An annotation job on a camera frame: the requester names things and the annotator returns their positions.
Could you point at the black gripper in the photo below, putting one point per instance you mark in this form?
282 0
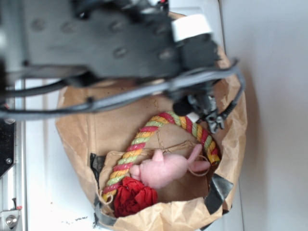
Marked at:
198 53

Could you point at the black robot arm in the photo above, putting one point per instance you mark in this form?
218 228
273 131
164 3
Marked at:
47 45

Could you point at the pink felt mouse toy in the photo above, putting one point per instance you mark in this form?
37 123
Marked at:
163 169

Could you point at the black tape strip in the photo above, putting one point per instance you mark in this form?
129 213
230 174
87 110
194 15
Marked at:
219 190

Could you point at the brown paper bag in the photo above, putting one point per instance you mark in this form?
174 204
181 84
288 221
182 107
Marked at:
95 142

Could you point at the red crumpled paper flower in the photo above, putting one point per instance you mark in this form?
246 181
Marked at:
132 197

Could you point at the black mounting plate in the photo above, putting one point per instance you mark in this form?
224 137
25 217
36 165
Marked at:
7 144

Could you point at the aluminium frame rail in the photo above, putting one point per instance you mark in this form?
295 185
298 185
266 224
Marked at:
13 205

